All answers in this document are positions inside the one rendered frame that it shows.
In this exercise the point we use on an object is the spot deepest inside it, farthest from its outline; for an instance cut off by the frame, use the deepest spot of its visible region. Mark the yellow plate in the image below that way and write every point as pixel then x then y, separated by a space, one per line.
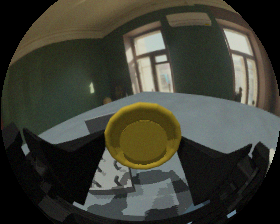
pixel 142 135

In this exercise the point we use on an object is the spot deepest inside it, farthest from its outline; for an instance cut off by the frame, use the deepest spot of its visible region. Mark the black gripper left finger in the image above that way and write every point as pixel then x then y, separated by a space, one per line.
pixel 73 163

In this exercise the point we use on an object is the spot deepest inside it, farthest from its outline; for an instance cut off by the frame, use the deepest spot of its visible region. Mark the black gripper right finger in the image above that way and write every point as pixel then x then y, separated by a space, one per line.
pixel 205 169

